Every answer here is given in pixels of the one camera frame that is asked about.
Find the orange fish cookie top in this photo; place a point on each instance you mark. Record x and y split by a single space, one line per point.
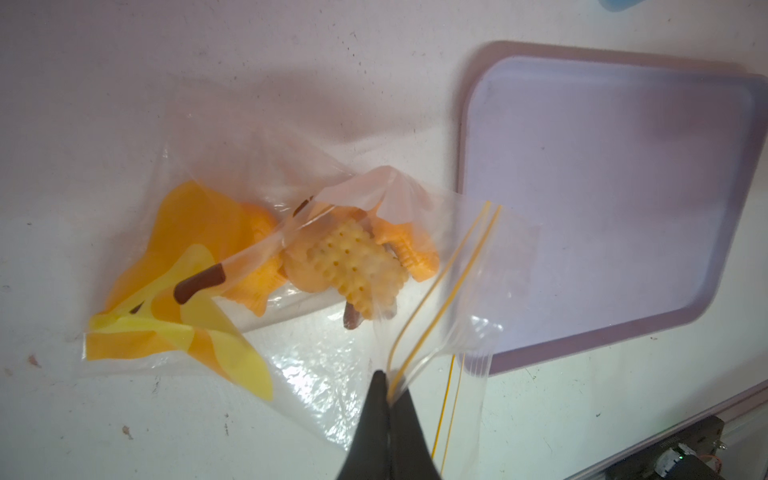
411 244

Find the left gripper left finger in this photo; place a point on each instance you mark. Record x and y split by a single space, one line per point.
368 456

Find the round orange shell cookie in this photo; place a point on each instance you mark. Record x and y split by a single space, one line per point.
297 267

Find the square yellow cracker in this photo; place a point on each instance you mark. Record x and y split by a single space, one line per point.
365 273

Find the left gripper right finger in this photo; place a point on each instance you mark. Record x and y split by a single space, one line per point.
410 458

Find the brown star cookie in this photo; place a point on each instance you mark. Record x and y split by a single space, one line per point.
352 319

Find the blue tape roll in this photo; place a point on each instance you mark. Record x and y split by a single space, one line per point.
618 5

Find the lavender plastic tray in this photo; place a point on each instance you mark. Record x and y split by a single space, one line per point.
635 166

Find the clear resealable plastic bag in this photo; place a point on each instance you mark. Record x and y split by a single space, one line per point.
206 284

